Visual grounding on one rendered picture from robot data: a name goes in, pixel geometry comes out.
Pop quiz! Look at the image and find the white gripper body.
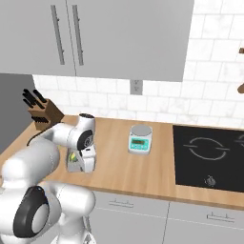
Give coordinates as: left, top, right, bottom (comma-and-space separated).
79, 153, 97, 174

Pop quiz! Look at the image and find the white teal kitchen scale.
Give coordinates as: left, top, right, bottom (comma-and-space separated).
127, 124, 153, 156

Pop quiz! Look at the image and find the wooden knife block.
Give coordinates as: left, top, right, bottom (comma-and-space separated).
21, 88, 65, 132

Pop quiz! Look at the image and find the grey drawer front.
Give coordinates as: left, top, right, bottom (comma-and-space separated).
91, 190, 172, 221
166, 200, 244, 231

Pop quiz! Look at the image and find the grey lower cupboard door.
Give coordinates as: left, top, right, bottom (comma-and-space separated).
85, 207, 170, 244
164, 218, 244, 244

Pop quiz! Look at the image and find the grey cupboard door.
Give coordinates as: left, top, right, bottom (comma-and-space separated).
0, 0, 77, 77
85, 207, 170, 244
164, 218, 244, 244
65, 0, 195, 83

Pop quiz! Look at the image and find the grey fridge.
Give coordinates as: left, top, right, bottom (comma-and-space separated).
0, 72, 38, 155

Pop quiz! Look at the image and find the black hob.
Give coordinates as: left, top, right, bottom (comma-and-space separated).
172, 124, 244, 194

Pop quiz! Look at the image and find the grey upper cupboard door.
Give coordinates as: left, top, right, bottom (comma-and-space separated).
0, 0, 77, 77
65, 0, 195, 83

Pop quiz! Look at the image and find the grey drawer handle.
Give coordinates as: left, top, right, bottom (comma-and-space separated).
108, 198, 134, 208
206, 212, 235, 223

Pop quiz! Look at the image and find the grey wall socket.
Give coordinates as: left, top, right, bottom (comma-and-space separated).
130, 78, 144, 96

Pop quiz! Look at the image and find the grey bar door handle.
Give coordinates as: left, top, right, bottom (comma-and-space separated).
71, 4, 86, 67
50, 4, 67, 66

